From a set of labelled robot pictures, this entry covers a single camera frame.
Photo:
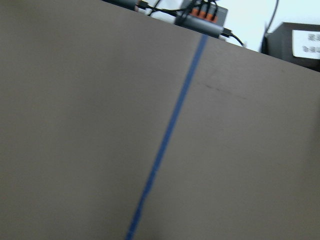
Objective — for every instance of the orange relay module near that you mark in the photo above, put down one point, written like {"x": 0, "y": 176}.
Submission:
{"x": 202, "y": 17}

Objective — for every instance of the black box with label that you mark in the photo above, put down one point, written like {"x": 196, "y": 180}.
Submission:
{"x": 296, "y": 43}

